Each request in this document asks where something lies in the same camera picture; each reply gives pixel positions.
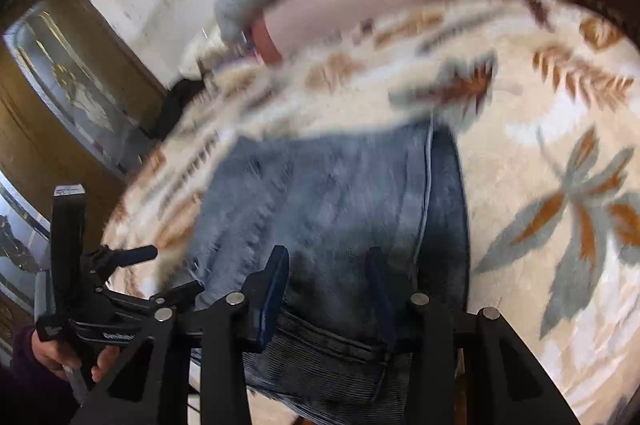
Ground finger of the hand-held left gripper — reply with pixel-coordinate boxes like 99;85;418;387
149;280;207;313
106;245;159;268

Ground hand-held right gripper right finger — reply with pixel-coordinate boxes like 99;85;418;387
366;247;582;425

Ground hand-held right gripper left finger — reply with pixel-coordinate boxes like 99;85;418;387
75;246;291;425

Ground blue denim pants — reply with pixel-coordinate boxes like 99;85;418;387
185;118;473;425

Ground person's left forearm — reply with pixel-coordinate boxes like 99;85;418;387
0;325;83;425

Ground person's left hand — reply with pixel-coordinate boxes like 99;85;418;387
31;329;121;384

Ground wooden door with glass panel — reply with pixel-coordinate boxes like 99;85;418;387
0;170;56;356

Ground black cloth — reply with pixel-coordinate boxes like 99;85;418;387
155;78;211;141

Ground wooden glass-door cabinet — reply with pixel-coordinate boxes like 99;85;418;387
0;0;168;186

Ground leaf print fleece blanket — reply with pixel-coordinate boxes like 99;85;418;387
102;0;640;416

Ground pink cushion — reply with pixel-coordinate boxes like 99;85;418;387
250;0;546;66

